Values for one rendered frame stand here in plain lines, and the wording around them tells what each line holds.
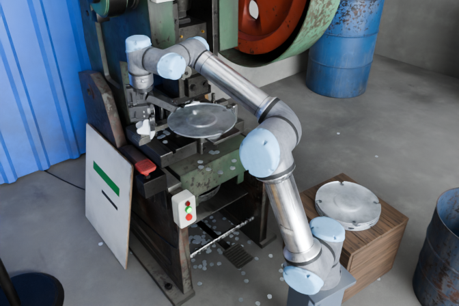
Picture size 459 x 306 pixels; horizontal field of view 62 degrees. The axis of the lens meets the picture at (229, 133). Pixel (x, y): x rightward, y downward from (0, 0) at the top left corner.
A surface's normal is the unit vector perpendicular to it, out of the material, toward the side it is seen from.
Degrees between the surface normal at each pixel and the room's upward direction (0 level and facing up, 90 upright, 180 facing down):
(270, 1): 90
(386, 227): 0
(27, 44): 90
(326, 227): 7
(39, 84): 90
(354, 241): 0
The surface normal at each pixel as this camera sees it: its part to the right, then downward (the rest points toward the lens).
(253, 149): -0.58, 0.32
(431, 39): -0.77, 0.34
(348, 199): 0.00, -0.85
